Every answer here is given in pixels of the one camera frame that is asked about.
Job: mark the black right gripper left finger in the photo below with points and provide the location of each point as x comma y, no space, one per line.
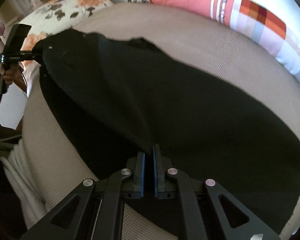
138,181

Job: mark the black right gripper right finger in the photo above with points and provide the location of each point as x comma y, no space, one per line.
159,172

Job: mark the black pants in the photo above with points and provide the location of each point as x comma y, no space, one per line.
114,99

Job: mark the left forearm dark sleeve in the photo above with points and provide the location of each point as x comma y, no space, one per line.
12,224

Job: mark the left hand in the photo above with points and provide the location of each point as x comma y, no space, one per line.
12,75

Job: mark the floral white pillow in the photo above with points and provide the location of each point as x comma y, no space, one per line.
58,15

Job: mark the white bed sheet edge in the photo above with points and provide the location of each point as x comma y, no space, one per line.
19,176

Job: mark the pink striped bolster pillow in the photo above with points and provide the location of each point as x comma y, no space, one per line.
251,20

